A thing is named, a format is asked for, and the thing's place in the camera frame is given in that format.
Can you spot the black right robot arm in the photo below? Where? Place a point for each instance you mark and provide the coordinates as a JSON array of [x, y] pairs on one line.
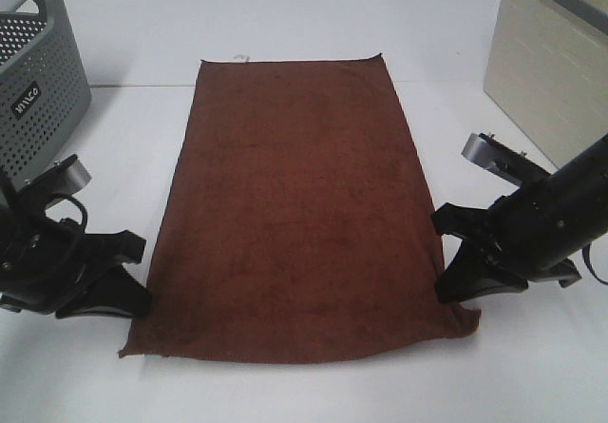
[[589, 169]]

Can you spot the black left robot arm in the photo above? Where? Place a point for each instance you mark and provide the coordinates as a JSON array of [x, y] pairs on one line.
[[50, 264]]

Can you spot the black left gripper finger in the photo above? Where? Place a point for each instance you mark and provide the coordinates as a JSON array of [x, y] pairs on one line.
[[115, 294]]

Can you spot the brown towel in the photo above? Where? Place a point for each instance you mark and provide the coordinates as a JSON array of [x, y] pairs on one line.
[[297, 229]]

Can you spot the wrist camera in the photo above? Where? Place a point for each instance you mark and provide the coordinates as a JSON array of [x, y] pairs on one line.
[[500, 160], [66, 177]]

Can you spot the beige storage box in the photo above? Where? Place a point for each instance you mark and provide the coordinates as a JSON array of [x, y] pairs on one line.
[[547, 71]]

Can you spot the grey perforated plastic basket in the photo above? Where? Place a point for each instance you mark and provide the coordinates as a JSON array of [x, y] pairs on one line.
[[44, 89]]

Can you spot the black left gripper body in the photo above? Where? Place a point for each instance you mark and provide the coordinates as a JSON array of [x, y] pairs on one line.
[[48, 258]]

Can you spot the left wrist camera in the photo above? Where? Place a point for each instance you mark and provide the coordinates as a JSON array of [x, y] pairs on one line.
[[66, 177]]

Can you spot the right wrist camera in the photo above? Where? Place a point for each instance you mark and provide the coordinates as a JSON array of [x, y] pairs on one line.
[[500, 160]]

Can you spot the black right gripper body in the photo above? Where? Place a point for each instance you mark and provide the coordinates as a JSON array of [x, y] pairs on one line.
[[532, 231]]

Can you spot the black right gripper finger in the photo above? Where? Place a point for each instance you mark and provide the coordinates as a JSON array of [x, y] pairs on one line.
[[474, 273]]

